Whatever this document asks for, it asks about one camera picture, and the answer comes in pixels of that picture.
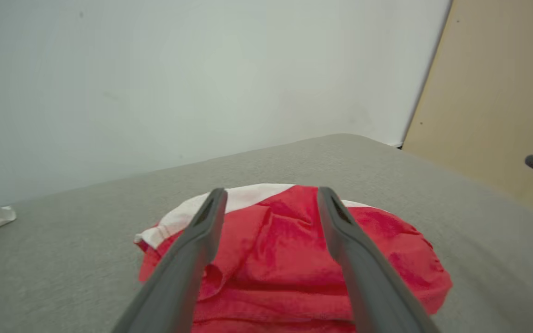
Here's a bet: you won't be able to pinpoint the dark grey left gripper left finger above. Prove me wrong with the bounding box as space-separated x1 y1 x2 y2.
112 187 228 333

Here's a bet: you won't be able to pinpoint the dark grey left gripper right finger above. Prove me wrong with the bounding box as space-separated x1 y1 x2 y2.
317 187 440 333

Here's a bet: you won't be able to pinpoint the red shorts with white stripe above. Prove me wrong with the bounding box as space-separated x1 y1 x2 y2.
133 183 453 333

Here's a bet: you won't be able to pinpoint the beige wooden panel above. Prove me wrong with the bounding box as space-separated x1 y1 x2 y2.
402 0 533 222

